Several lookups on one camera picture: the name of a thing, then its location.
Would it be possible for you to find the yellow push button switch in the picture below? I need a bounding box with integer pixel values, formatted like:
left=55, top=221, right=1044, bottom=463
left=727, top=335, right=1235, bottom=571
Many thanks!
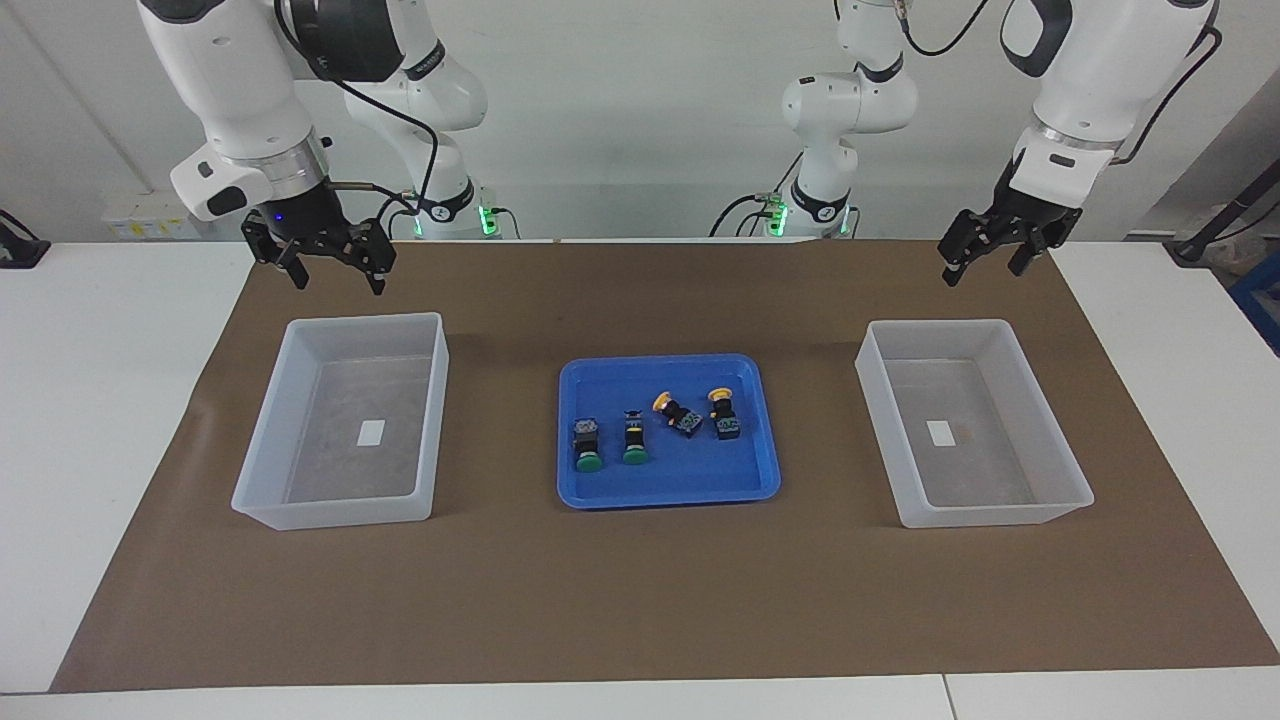
left=652, top=391, right=705, bottom=439
left=707, top=387, right=742, bottom=442

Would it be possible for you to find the white power strip box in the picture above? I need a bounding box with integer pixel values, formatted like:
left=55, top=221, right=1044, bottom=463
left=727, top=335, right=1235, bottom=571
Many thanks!
left=100, top=190, right=203, bottom=241

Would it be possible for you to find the translucent white plastic box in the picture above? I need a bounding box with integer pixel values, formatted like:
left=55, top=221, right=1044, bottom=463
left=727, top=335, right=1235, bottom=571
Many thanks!
left=231, top=312, right=450, bottom=531
left=855, top=319, right=1095, bottom=529

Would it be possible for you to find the black stand pole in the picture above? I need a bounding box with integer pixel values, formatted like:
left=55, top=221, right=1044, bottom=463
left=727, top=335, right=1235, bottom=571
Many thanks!
left=1165, top=160, right=1280, bottom=263

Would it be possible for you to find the blue plastic crate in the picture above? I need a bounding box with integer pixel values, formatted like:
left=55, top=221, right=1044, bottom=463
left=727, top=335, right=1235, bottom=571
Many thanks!
left=1228, top=250, right=1280, bottom=356

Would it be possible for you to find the blue plastic tray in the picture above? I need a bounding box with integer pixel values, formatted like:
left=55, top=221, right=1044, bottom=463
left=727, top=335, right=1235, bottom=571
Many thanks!
left=556, top=353, right=782, bottom=511

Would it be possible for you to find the brown table mat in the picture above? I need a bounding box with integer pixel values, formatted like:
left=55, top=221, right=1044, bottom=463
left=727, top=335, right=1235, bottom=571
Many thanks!
left=50, top=238, right=1280, bottom=694

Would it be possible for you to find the black base cable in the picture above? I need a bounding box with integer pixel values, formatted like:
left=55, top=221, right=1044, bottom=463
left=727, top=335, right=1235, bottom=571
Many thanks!
left=374, top=195, right=419, bottom=241
left=708, top=150, right=806, bottom=239

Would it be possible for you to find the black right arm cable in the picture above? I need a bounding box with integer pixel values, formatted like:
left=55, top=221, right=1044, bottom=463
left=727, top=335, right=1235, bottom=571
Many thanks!
left=275, top=0, right=441, bottom=241

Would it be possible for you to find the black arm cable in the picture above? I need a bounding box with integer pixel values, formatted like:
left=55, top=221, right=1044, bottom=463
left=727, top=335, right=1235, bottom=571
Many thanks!
left=275, top=0, right=441, bottom=241
left=895, top=0, right=1223, bottom=166

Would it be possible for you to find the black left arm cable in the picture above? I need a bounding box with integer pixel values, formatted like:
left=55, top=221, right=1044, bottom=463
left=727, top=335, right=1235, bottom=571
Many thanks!
left=895, top=0, right=1223, bottom=166

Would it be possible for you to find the black bracket on table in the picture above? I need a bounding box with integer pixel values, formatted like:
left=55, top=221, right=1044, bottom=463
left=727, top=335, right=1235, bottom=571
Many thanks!
left=0, top=208, right=51, bottom=269

